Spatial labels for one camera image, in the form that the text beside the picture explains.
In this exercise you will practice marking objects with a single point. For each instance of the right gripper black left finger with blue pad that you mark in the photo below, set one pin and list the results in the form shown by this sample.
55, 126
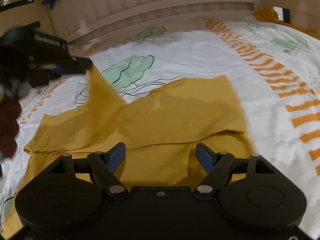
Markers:
103, 167

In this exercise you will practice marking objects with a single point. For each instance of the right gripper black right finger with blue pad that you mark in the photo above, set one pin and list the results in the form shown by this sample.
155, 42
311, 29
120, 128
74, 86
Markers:
217, 167

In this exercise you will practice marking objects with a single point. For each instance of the mustard yellow knit garment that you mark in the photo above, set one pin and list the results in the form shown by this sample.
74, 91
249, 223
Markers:
160, 131

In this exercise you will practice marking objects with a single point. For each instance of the dark red sleeve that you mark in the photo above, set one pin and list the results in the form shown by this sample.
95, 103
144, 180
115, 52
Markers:
10, 112

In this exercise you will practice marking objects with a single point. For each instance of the white leaf-print duvet cover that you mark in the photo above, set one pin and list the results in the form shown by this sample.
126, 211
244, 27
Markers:
273, 71

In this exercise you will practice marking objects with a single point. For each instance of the orange bed sheet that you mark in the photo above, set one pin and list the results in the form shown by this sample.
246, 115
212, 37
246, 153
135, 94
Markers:
271, 16

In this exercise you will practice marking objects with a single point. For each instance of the white wooden bed rail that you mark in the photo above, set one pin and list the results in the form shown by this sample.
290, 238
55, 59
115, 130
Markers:
82, 21

